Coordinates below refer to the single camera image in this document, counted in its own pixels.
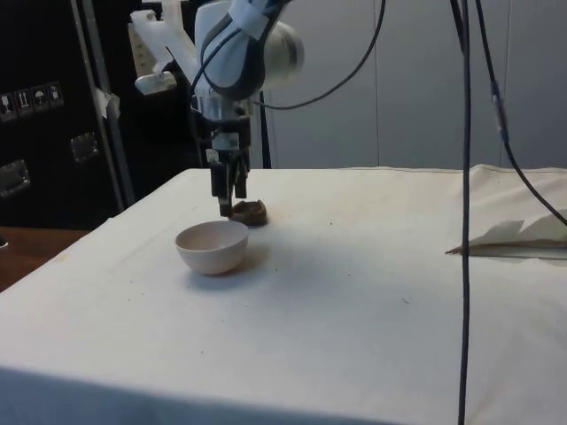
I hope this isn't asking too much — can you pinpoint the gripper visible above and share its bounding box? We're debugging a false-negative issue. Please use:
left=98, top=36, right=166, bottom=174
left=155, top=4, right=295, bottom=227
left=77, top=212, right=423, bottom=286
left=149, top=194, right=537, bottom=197
left=203, top=115, right=253, bottom=219

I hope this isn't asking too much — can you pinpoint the brown cup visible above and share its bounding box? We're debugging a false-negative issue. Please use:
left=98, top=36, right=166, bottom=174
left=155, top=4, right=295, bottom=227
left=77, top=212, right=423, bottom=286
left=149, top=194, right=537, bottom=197
left=229, top=199, right=270, bottom=228

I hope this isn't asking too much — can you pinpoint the white bowl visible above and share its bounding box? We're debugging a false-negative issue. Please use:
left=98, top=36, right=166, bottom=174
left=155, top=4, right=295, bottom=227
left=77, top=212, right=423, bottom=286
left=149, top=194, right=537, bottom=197
left=175, top=220, right=250, bottom=276

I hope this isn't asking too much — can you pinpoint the black upright pole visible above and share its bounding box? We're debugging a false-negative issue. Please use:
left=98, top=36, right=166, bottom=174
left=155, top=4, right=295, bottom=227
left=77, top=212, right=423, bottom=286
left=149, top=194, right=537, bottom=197
left=259, top=90, right=273, bottom=170

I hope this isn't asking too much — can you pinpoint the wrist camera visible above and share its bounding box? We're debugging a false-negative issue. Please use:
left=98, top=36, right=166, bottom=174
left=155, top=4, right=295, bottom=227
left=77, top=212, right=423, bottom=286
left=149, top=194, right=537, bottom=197
left=134, top=72, right=179, bottom=96

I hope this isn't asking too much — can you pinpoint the black cable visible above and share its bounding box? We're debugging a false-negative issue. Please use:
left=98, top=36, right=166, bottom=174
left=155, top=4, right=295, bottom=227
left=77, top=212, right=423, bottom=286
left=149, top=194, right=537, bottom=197
left=449, top=0, right=473, bottom=425
left=190, top=12, right=249, bottom=147
left=252, top=0, right=387, bottom=111
left=473, top=0, right=567, bottom=227

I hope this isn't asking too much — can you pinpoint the white printed camera bracket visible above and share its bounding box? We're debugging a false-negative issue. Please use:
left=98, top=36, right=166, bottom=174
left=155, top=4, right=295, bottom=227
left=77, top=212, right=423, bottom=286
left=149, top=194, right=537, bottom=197
left=129, top=0, right=198, bottom=77

